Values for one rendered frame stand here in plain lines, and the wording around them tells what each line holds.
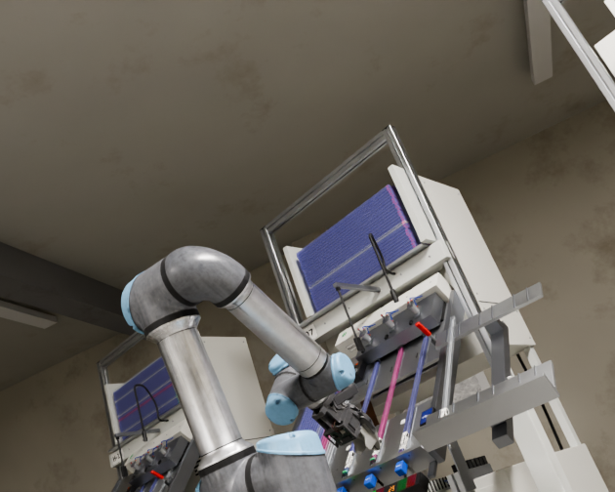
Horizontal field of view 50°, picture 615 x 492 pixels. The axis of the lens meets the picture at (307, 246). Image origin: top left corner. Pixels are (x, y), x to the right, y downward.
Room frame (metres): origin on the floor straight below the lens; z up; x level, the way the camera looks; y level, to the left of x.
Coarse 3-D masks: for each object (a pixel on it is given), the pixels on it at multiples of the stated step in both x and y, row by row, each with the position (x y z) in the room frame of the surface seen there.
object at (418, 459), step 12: (420, 444) 1.76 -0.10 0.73; (396, 456) 1.81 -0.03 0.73; (408, 456) 1.80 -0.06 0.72; (420, 456) 1.79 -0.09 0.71; (372, 468) 1.86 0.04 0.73; (384, 468) 1.85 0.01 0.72; (408, 468) 1.84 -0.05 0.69; (420, 468) 1.82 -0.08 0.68; (348, 480) 1.92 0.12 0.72; (360, 480) 1.91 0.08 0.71; (384, 480) 1.89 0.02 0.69; (396, 480) 1.88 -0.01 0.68
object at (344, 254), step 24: (384, 192) 2.16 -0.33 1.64; (360, 216) 2.24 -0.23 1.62; (384, 216) 2.18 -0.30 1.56; (408, 216) 2.21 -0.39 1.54; (336, 240) 2.32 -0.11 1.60; (360, 240) 2.26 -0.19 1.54; (384, 240) 2.21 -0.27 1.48; (408, 240) 2.15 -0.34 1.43; (312, 264) 2.41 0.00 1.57; (336, 264) 2.34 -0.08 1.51; (360, 264) 2.28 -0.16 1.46; (312, 288) 2.43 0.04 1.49
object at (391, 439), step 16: (400, 416) 1.96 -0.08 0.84; (416, 416) 1.90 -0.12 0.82; (384, 432) 1.97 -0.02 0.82; (400, 432) 1.91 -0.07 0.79; (336, 448) 2.11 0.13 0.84; (384, 448) 1.92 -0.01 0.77; (336, 464) 2.05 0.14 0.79; (352, 464) 1.99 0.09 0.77; (368, 464) 1.93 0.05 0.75; (336, 480) 2.00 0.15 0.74
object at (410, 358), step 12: (444, 324) 2.10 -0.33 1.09; (420, 336) 2.17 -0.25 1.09; (408, 348) 2.17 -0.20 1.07; (420, 348) 2.12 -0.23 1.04; (432, 348) 2.06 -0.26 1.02; (384, 360) 2.25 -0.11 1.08; (408, 360) 2.12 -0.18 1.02; (432, 360) 2.02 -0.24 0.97; (384, 372) 2.19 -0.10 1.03; (408, 372) 2.08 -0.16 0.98; (384, 384) 2.14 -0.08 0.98; (396, 384) 2.18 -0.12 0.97; (360, 396) 2.21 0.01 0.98
